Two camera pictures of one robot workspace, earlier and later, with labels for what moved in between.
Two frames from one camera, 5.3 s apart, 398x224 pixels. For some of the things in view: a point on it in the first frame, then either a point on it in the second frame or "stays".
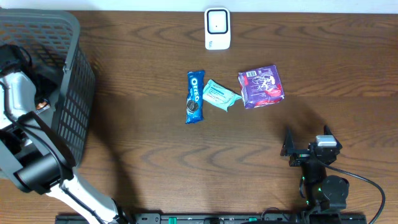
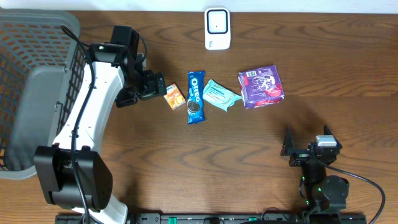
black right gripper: x=300 y=155 stays
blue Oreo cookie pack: x=195 y=95 stays
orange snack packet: x=41 y=104 → x=174 y=96
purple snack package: x=260 y=86 stays
